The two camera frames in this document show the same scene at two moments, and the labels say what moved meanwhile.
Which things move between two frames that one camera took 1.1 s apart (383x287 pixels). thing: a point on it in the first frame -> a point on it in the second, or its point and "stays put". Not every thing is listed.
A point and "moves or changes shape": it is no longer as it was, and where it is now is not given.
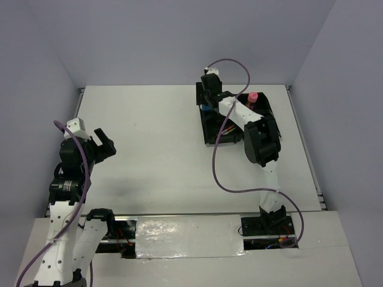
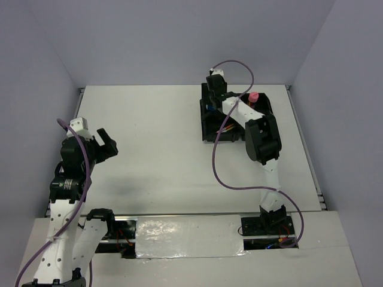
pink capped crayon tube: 252,97 stays put
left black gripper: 107,149 stays put
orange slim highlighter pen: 229,128 moves or changes shape
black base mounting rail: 257,234 stays put
